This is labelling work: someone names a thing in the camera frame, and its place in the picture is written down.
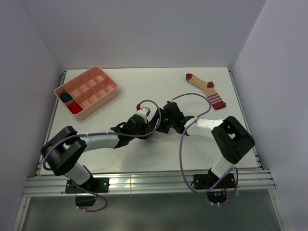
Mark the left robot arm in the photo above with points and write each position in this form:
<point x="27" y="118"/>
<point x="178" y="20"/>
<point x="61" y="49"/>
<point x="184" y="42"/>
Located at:
<point x="62" y="152"/>

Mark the red rolled sock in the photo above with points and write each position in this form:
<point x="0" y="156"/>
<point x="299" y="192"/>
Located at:
<point x="75" y="108"/>

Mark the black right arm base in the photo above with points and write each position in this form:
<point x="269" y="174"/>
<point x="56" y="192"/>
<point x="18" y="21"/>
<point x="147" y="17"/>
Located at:
<point x="205" y="181"/>

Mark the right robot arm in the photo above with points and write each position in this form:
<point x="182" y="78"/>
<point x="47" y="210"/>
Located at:
<point x="232" y="139"/>

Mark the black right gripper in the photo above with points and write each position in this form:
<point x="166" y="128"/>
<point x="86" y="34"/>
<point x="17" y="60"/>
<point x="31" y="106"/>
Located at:
<point x="161" y="127"/>

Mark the tan maroon striped sock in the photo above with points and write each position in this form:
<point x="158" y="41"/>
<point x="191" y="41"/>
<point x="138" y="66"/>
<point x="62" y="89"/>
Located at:
<point x="208" y="89"/>

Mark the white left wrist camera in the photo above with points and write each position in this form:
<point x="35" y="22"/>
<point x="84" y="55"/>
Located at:
<point x="143" y="112"/>

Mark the dark teal rolled sock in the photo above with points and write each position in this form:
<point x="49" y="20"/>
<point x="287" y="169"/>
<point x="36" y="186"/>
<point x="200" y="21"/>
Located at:
<point x="65" y="97"/>

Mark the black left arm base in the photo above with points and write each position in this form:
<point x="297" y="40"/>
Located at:
<point x="84" y="194"/>

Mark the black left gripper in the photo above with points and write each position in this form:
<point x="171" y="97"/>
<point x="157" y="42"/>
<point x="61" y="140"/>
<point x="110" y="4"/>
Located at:
<point x="145" y="128"/>

